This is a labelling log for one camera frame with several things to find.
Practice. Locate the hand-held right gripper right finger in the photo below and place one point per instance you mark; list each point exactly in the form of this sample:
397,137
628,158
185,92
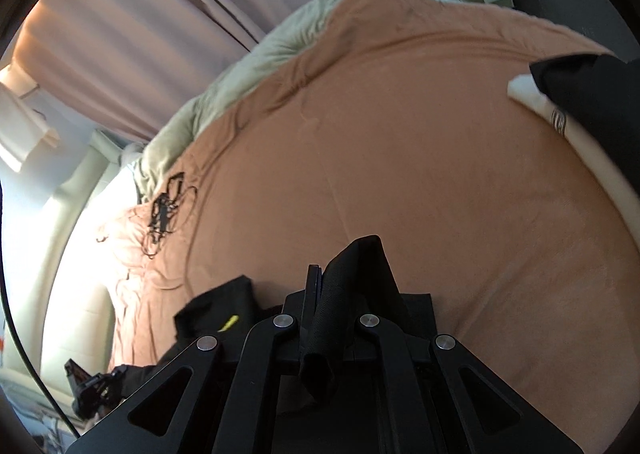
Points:
375,334

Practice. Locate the cream padded headboard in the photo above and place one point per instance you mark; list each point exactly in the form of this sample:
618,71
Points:
85,254

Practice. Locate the orange-brown blanket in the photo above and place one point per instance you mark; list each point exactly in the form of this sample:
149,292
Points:
425,158

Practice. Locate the black shirt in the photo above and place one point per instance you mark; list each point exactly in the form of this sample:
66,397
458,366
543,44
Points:
350,274

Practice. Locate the beige quilt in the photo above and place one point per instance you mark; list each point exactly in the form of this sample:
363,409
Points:
240,68

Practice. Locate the dark folded cloth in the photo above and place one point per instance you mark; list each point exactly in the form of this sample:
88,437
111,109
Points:
590,83

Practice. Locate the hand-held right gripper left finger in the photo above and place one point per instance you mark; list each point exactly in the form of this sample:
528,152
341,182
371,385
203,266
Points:
312,294

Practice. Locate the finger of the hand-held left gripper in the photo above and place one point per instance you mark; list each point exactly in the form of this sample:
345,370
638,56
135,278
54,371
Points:
95,384

